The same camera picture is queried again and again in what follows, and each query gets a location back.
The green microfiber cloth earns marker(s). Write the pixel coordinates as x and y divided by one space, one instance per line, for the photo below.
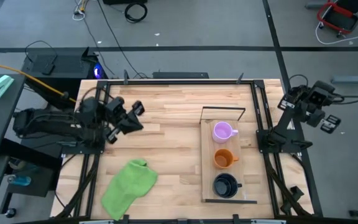
129 186

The red and black rolling seat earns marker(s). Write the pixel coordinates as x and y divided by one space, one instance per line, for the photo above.
340 18

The black lower cart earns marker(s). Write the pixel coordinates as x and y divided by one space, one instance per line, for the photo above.
39 183

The mint green stapler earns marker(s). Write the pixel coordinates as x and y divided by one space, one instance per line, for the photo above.
0 85

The orange mug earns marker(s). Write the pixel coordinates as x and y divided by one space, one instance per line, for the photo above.
223 158

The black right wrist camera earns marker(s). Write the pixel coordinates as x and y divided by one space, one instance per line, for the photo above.
319 93

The dark blue speckled enamel mug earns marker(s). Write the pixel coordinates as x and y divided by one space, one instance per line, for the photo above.
225 186

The black computer tower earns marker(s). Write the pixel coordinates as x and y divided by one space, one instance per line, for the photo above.
67 67

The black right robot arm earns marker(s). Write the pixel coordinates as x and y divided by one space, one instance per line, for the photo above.
283 121

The black box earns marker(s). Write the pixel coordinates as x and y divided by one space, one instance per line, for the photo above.
123 2

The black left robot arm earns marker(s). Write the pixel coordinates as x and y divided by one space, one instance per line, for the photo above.
48 124

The blue bottle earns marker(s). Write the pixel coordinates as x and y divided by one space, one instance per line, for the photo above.
20 180

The small black device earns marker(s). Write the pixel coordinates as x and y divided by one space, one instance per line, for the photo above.
48 69

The pink plastic mug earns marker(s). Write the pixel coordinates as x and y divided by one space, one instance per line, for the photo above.
222 132

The black aluminium table frame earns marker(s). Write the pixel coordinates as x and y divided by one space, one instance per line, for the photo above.
179 82

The wooden shelf with black frame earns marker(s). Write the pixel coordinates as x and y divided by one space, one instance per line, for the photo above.
207 161

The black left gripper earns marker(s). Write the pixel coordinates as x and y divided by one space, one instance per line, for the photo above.
123 118

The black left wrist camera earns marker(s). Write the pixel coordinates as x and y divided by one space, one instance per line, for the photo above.
117 104

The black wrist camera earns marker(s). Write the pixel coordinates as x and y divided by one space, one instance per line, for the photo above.
117 104
319 93

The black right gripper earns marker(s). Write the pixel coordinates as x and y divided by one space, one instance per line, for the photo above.
314 116

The black power strip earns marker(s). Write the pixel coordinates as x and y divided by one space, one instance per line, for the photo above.
179 75

